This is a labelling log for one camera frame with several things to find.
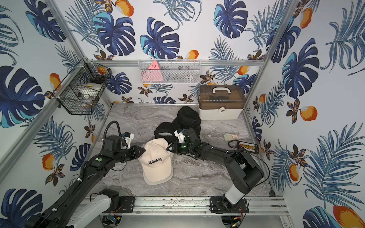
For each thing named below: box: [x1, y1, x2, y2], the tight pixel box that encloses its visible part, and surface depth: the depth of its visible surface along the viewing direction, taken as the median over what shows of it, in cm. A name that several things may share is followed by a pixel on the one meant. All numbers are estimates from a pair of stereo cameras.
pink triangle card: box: [141, 60, 164, 83], surface depth 92 cm
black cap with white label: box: [153, 122, 182, 144], surface depth 103 cm
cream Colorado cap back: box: [138, 137, 174, 186], surface depth 81 cm
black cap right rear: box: [172, 105, 202, 139], surface depth 109 cm
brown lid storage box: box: [197, 84, 247, 121], surface depth 103 cm
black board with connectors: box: [239, 140, 260, 155], surface depth 97 cm
